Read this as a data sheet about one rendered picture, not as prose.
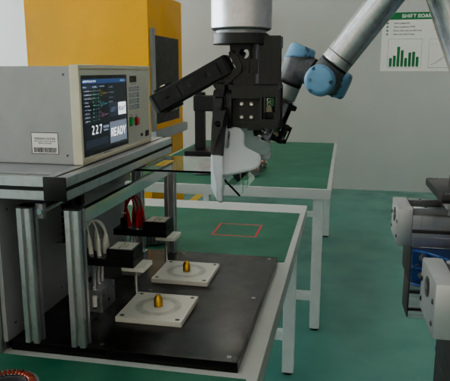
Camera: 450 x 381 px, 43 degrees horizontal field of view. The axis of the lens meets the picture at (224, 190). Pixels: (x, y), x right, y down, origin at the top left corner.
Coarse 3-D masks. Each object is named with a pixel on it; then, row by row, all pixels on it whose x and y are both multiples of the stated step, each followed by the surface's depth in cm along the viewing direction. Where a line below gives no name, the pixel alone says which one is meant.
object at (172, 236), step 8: (152, 216) 156; (160, 216) 156; (144, 224) 151; (152, 224) 151; (160, 224) 150; (168, 224) 152; (120, 232) 153; (128, 232) 152; (136, 232) 152; (144, 232) 151; (152, 232) 151; (160, 232) 150; (168, 232) 152; (176, 232) 155; (136, 240) 158; (168, 240) 151
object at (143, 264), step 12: (96, 252) 132; (108, 252) 128; (120, 252) 127; (132, 252) 127; (96, 264) 129; (108, 264) 128; (120, 264) 127; (132, 264) 127; (144, 264) 130; (96, 276) 133
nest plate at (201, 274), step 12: (168, 264) 160; (180, 264) 160; (192, 264) 160; (204, 264) 160; (216, 264) 160; (156, 276) 150; (168, 276) 150; (180, 276) 150; (192, 276) 150; (204, 276) 150
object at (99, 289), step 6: (90, 282) 135; (102, 282) 135; (108, 282) 135; (90, 288) 131; (96, 288) 131; (102, 288) 131; (108, 288) 133; (114, 288) 137; (90, 294) 130; (96, 294) 130; (102, 294) 130; (108, 294) 133; (114, 294) 137; (90, 300) 131; (102, 300) 130; (108, 300) 133; (114, 300) 137; (90, 306) 131; (102, 306) 130; (108, 306) 134; (102, 312) 131
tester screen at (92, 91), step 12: (84, 84) 118; (96, 84) 124; (108, 84) 131; (120, 84) 138; (84, 96) 119; (96, 96) 125; (108, 96) 131; (120, 96) 138; (84, 108) 119; (96, 108) 125; (108, 108) 131; (84, 120) 119; (96, 120) 125; (108, 120) 131; (84, 132) 119; (108, 132) 132; (108, 144) 132
